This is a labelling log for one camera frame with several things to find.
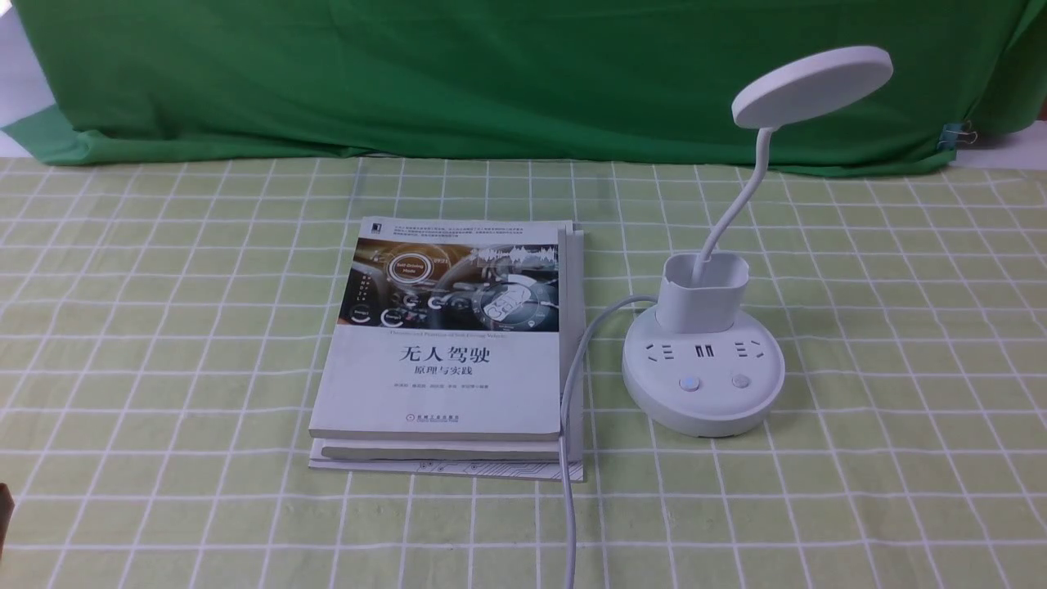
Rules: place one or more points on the white desk lamp with base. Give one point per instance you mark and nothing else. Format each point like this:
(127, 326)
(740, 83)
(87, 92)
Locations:
(694, 361)

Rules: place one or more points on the middle white book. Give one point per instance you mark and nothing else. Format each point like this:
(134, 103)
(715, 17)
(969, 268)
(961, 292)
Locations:
(425, 451)

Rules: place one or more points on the white book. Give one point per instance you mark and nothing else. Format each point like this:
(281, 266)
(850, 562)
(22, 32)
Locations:
(425, 451)
(496, 469)

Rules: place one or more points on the top book autonomous driving cover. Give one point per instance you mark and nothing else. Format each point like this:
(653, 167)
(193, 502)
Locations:
(450, 376)

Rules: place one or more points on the bottom white book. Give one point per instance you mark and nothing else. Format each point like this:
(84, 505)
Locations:
(496, 469)

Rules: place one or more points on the green backdrop cloth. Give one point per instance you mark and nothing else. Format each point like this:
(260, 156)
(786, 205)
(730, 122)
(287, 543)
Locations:
(639, 81)

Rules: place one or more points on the green checkered tablecloth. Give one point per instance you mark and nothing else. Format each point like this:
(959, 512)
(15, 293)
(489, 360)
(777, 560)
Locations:
(164, 328)

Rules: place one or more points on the teal binder clip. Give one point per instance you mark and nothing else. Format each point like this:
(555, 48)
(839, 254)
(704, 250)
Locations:
(955, 136)

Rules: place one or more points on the dark object at left edge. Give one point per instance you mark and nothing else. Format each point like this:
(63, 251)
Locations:
(7, 506)

